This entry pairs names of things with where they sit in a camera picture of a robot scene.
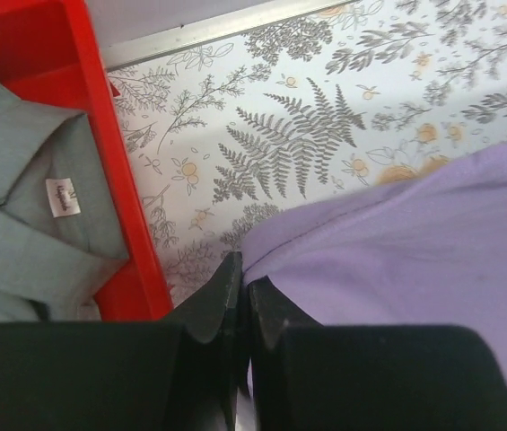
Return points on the aluminium frame rail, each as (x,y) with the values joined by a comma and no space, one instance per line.
(185,36)

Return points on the grey collared shirt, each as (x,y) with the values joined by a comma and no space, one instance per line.
(60,237)

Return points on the red plastic bin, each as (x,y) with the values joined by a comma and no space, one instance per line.
(49,54)

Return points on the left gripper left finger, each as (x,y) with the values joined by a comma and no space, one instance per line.
(177,373)

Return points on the purple t shirt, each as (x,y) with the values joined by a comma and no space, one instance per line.
(432,249)

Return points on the floral table mat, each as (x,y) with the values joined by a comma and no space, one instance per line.
(226,134)

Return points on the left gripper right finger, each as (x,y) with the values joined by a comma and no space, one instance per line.
(308,376)

